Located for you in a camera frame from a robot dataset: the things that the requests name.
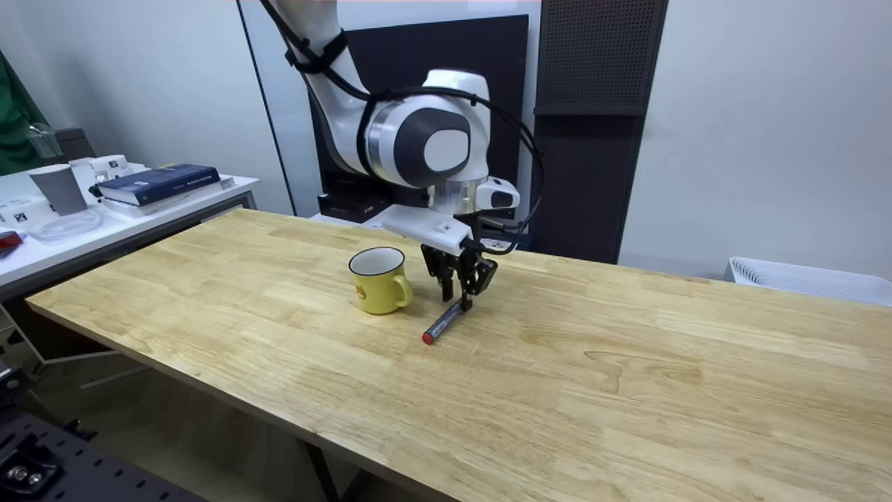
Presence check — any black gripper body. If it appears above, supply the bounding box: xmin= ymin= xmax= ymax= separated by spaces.
xmin=419 ymin=232 xmax=488 ymax=278

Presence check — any grey marker with red cap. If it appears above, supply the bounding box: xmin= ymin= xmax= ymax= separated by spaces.
xmin=421 ymin=294 xmax=473 ymax=348

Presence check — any yellow enamel mug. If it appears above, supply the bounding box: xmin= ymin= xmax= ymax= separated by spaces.
xmin=346 ymin=242 xmax=416 ymax=317

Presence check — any tall dark cabinet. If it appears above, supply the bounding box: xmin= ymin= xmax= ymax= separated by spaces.
xmin=529 ymin=0 xmax=672 ymax=264

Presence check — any black panel behind robot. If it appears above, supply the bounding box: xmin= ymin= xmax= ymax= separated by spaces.
xmin=310 ymin=11 xmax=532 ymax=225

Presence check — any black table leg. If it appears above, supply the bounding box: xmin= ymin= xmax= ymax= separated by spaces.
xmin=292 ymin=436 xmax=349 ymax=502

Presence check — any blue book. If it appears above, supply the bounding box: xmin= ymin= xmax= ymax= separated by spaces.
xmin=91 ymin=161 xmax=222 ymax=209

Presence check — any white side table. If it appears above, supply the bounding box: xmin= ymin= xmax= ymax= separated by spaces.
xmin=0 ymin=150 xmax=263 ymax=301

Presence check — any white plastic bin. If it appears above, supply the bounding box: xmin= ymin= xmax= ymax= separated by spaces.
xmin=721 ymin=255 xmax=892 ymax=310

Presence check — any white device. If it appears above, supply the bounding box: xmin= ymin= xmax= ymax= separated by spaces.
xmin=67 ymin=150 xmax=151 ymax=189

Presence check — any clear plastic dish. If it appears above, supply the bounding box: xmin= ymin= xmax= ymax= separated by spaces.
xmin=31 ymin=206 xmax=105 ymax=242

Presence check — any grey box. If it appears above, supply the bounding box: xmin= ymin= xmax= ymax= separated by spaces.
xmin=27 ymin=164 xmax=91 ymax=218

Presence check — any black perforated breadboard table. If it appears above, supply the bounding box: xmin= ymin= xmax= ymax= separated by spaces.
xmin=0 ymin=408 xmax=204 ymax=502

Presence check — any green fabric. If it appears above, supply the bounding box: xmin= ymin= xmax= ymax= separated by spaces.
xmin=0 ymin=53 xmax=46 ymax=179

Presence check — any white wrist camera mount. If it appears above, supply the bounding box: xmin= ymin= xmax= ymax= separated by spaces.
xmin=364 ymin=205 xmax=476 ymax=258

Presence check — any thin black wall cable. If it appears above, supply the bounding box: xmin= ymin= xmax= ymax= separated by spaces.
xmin=233 ymin=0 xmax=300 ymax=218

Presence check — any black metal knob mount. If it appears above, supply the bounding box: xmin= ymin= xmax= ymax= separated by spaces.
xmin=0 ymin=432 xmax=62 ymax=496

